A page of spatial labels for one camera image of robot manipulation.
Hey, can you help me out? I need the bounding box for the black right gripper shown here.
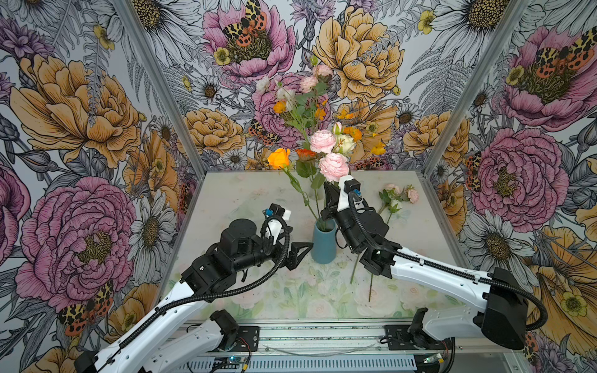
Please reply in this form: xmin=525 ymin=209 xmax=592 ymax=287
xmin=321 ymin=181 xmax=363 ymax=253

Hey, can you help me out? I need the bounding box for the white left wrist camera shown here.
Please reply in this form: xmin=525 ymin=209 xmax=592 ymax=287
xmin=264 ymin=204 xmax=292 ymax=245

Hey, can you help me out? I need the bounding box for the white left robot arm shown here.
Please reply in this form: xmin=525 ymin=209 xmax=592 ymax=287
xmin=74 ymin=210 xmax=313 ymax=372

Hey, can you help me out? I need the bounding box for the aluminium corner post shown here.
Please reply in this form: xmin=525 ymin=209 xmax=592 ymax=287
xmin=422 ymin=0 xmax=530 ymax=177
xmin=114 ymin=1 xmax=206 ymax=181

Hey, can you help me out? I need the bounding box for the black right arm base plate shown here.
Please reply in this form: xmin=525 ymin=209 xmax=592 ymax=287
xmin=379 ymin=324 xmax=452 ymax=351

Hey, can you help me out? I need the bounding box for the large pink peach rose stem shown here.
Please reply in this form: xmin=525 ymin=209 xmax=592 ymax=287
xmin=378 ymin=184 xmax=420 ymax=224

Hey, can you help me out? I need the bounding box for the orange rose stem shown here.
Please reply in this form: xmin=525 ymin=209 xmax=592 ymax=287
xmin=267 ymin=148 xmax=317 ymax=220

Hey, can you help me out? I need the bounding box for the orange poppy flower stem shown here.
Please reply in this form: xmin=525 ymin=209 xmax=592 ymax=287
xmin=272 ymin=100 xmax=303 ymax=140

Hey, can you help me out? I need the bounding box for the tall teal cylinder vase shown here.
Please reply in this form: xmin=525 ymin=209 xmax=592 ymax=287
xmin=311 ymin=219 xmax=337 ymax=264

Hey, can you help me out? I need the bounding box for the white rosebud stem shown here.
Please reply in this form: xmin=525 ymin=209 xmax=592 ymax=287
xmin=349 ymin=251 xmax=375 ymax=303

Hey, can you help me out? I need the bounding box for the orange leafy flower stem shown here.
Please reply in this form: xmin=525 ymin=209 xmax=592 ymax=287
xmin=295 ymin=149 xmax=325 ymax=222

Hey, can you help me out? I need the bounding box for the two pink carnations stem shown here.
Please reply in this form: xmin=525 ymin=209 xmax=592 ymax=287
xmin=308 ymin=129 xmax=351 ymax=220

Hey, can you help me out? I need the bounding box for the aluminium left corner post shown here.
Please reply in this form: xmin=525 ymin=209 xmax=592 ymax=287
xmin=114 ymin=1 xmax=206 ymax=181

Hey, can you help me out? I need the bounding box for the clear ribbed glass vase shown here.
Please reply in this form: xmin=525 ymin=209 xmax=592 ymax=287
xmin=308 ymin=186 xmax=325 ymax=201

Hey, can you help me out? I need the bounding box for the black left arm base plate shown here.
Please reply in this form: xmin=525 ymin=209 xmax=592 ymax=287
xmin=209 ymin=325 xmax=261 ymax=353

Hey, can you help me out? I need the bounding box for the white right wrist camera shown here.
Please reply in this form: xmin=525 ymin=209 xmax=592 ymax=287
xmin=337 ymin=175 xmax=361 ymax=212

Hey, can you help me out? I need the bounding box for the aluminium right corner post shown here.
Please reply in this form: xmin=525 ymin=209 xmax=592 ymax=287
xmin=422 ymin=0 xmax=530 ymax=177

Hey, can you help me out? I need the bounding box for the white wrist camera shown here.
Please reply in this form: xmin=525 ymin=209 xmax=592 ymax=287
xmin=264 ymin=204 xmax=292 ymax=245
xmin=337 ymin=175 xmax=361 ymax=212

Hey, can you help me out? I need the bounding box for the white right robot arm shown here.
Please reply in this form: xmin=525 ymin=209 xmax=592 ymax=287
xmin=321 ymin=176 xmax=548 ymax=351

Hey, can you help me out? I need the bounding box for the green circuit board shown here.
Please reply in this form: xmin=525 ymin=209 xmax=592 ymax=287
xmin=210 ymin=356 xmax=250 ymax=373

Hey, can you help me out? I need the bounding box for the aluminium front frame rail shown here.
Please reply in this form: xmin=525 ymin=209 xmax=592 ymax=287
xmin=171 ymin=320 xmax=532 ymax=372

